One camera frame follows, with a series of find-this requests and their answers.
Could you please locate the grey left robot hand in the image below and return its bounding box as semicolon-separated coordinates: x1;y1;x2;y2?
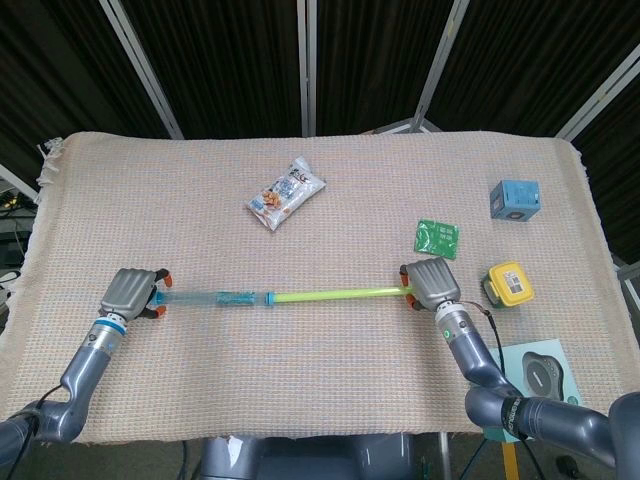
100;267;174;324

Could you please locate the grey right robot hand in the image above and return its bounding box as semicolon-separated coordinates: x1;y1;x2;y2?
398;258;462;313

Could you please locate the green foil sachet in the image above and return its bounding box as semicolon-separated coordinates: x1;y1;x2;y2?
412;218;461;262

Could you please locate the yellow lidded container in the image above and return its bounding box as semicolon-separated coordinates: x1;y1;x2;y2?
480;263;535;309

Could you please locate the blue cube box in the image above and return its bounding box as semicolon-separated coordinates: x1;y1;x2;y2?
488;178;542;222

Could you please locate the teal product box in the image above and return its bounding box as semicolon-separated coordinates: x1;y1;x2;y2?
483;339;581;444

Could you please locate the beige woven tablecloth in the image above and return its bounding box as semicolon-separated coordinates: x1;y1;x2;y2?
0;130;640;444

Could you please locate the white snack packet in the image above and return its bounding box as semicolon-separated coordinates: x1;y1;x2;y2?
244;156;328;232

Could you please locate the grey robot torso base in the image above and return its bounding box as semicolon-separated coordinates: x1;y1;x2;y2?
199;433;432;480

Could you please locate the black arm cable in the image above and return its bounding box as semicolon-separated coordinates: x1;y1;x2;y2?
457;300;505;381

